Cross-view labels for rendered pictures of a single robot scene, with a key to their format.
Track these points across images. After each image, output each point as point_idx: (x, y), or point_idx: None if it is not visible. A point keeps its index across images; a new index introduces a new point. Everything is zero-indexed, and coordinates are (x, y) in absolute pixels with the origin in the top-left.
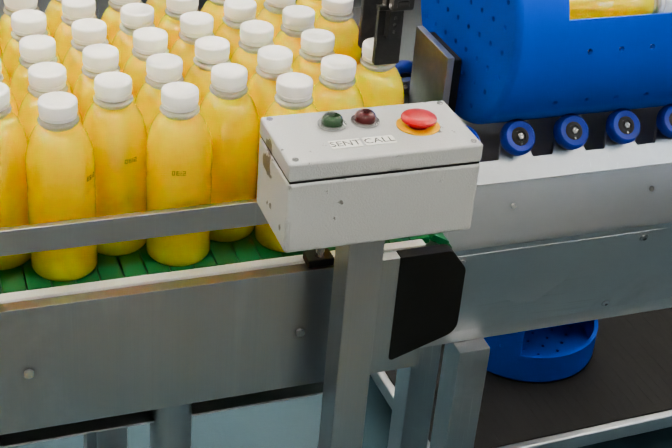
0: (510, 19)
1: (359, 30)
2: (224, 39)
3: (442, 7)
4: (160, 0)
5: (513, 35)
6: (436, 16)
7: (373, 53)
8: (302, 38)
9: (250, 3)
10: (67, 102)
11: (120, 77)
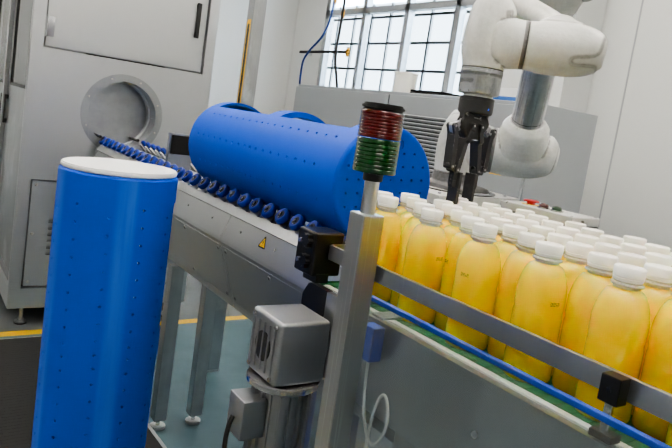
0: (425, 175)
1: (457, 195)
2: (506, 212)
3: (362, 194)
4: (442, 228)
5: (427, 181)
6: (355, 202)
7: (471, 200)
8: (475, 205)
9: (450, 204)
10: (633, 236)
11: (588, 228)
